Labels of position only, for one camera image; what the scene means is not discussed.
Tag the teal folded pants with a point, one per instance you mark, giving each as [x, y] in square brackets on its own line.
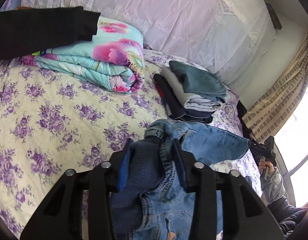
[200, 82]

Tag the beige checkered curtain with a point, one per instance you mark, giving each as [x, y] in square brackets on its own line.
[272, 110]

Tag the floral turquoise folded quilt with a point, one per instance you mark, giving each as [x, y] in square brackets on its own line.
[113, 59]

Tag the red folded garment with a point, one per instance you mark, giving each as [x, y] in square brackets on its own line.
[160, 92]

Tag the dark navy folded pants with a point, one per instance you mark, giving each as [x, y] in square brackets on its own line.
[173, 108]

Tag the black garment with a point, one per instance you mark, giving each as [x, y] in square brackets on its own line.
[26, 31]

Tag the grey knit sleeve forearm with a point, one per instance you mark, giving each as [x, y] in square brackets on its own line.
[272, 187]

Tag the purple floral bed sheet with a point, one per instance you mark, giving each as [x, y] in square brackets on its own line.
[51, 121]

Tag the blue denim jeans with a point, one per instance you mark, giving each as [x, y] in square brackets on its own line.
[152, 204]

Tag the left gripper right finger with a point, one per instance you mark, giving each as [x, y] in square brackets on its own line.
[244, 214]

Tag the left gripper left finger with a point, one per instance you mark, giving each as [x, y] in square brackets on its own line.
[59, 215]

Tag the person right hand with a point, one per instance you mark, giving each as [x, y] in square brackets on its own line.
[265, 168]

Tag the grey folded pants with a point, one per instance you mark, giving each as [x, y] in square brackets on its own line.
[189, 100]

